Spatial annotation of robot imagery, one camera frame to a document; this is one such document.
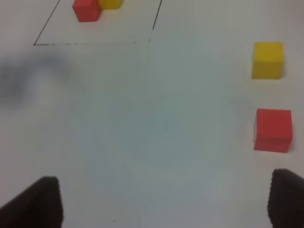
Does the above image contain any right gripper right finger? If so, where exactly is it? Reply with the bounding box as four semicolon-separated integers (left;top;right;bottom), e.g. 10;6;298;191
267;169;304;228

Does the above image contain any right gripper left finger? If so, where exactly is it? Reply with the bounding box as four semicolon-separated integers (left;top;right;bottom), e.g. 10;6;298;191
0;176;64;228

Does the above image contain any template red cube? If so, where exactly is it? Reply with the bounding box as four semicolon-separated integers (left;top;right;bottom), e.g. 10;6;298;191
72;0;101;23

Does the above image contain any template yellow cube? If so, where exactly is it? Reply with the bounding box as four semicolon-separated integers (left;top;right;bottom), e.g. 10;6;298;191
98;0;122;10

